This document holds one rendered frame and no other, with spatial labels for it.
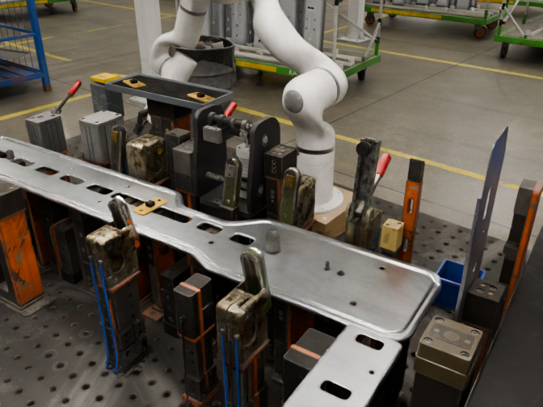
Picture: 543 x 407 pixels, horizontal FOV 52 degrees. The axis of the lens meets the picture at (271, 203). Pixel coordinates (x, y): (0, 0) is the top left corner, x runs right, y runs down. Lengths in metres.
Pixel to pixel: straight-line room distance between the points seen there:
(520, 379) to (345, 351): 0.25
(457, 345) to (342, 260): 0.34
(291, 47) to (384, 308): 0.89
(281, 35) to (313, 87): 0.19
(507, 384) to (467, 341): 0.08
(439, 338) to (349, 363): 0.14
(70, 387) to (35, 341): 0.19
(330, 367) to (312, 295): 0.18
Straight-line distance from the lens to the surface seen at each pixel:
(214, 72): 4.19
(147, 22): 5.20
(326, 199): 1.76
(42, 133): 1.80
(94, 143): 1.60
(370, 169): 1.13
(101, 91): 1.80
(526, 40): 7.21
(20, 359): 1.45
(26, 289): 1.58
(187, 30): 1.90
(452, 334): 0.89
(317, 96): 1.56
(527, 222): 1.07
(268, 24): 1.66
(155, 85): 1.69
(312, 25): 5.64
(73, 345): 1.45
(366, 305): 1.01
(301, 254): 1.13
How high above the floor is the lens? 1.62
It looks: 28 degrees down
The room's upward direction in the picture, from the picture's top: straight up
